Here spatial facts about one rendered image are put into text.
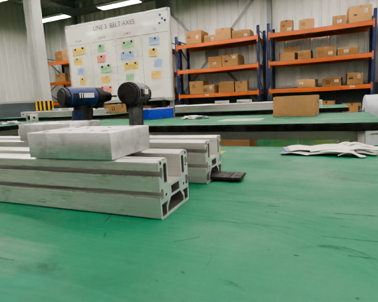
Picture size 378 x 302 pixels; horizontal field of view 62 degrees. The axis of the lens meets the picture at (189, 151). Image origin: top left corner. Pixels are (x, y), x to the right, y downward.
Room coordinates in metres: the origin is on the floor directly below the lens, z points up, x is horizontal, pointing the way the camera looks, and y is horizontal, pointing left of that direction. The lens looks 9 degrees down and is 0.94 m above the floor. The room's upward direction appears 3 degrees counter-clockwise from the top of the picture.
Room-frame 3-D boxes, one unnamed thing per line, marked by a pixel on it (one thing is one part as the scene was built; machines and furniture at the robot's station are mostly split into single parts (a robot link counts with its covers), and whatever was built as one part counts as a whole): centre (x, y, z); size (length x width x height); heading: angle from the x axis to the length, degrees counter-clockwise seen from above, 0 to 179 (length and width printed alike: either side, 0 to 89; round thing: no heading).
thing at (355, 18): (9.50, -3.90, 1.59); 2.83 x 0.98 x 3.17; 65
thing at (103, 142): (0.53, 0.16, 0.87); 0.16 x 0.11 x 0.07; 67
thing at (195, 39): (10.76, -1.18, 1.58); 2.83 x 0.98 x 3.15; 65
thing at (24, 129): (0.80, 0.32, 0.87); 0.16 x 0.11 x 0.07; 67
